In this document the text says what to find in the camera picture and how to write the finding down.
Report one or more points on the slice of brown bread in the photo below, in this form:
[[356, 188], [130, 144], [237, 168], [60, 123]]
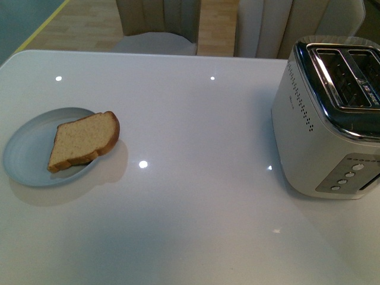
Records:
[[83, 140]]

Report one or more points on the white chrome two-slot toaster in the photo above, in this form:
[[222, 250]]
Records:
[[326, 117]]

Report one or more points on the beige upholstered chair left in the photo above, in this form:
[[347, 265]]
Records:
[[159, 27]]

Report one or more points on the beige upholstered chair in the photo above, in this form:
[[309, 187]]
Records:
[[159, 27], [269, 29]]

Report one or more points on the beige upholstered chair right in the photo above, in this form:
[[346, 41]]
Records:
[[269, 29]]

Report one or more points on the light blue round plate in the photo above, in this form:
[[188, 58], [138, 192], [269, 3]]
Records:
[[26, 155]]

